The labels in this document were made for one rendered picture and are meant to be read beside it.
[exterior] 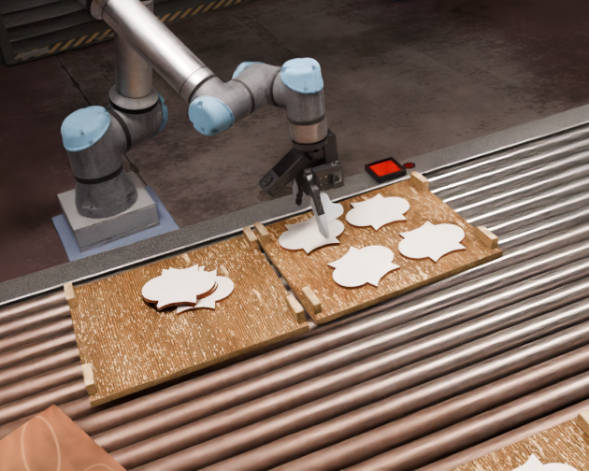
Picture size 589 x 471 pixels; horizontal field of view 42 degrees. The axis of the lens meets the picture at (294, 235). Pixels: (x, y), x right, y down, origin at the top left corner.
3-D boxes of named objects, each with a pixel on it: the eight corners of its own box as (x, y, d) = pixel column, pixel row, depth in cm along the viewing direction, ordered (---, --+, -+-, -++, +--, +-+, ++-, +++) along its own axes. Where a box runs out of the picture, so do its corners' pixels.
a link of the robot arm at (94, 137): (62, 172, 182) (45, 121, 174) (105, 148, 190) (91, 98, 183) (93, 184, 175) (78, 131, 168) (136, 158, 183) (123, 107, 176)
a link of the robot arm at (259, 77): (215, 74, 148) (258, 82, 142) (252, 53, 155) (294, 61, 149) (222, 110, 153) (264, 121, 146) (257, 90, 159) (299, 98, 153)
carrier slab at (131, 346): (67, 296, 159) (64, 291, 159) (251, 238, 169) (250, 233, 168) (92, 407, 132) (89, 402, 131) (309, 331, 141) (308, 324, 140)
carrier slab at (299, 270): (253, 235, 170) (251, 230, 169) (414, 182, 180) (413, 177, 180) (317, 326, 142) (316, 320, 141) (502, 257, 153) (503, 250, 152)
